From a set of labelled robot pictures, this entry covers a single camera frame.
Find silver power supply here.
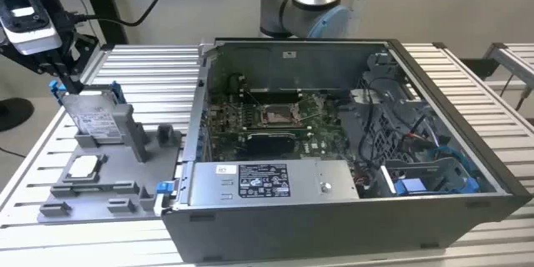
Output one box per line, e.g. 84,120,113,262
187,160,360,207

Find blue disk bay bracket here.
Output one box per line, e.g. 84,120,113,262
391,178,479,198

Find black graphics card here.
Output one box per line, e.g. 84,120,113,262
244,131,298,161

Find grey parts rack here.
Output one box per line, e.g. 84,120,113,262
36,103,184,226

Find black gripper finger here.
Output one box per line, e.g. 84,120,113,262
0,46,60,76
56,33,101,94

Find black upright post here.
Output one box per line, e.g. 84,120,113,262
88,0,128,46

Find thin metal locking lever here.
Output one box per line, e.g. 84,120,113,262
244,89,266,108

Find CPU socket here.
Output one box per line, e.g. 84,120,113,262
260,104,299,126

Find dark grey PC case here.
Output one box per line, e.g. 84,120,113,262
160,37,534,263

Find silver CPU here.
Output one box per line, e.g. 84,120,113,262
68,155,104,180

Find hard disk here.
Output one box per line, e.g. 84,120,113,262
48,79,127,143

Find grey metal disk bay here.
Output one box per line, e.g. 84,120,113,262
339,71,498,199

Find black round stand base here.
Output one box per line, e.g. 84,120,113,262
0,98,35,133

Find blue case latch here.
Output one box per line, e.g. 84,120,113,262
155,181,175,202

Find green motherboard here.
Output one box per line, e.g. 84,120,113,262
206,91,355,163

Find red and black wire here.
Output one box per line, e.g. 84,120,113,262
402,116,427,156

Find blue wire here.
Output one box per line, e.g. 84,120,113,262
430,144,473,181

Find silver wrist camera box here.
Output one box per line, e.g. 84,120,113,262
0,0,61,56

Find aluminium slat side table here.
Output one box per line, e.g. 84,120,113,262
483,41,534,93

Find black box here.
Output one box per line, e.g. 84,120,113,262
461,58,499,80

